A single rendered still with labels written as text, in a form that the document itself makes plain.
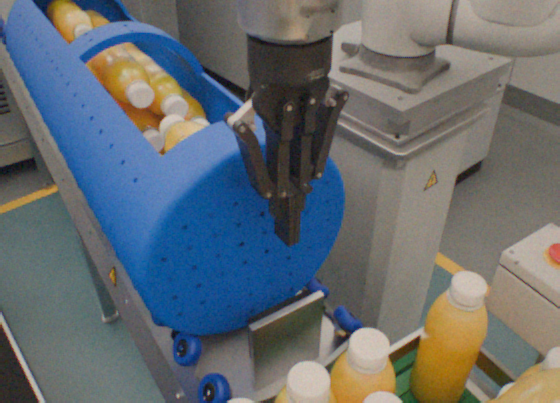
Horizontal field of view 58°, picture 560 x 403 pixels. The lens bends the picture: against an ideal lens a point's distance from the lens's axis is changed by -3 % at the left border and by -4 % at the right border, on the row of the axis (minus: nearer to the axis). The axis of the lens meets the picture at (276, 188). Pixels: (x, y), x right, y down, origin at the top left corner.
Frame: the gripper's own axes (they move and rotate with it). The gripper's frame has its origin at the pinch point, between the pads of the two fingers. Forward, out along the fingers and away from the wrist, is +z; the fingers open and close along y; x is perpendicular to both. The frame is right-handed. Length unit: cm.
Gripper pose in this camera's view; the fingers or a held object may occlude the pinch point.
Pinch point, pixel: (287, 213)
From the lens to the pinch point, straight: 56.8
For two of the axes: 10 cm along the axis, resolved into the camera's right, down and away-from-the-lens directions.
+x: -5.4, -5.0, 6.8
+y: 8.4, -3.2, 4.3
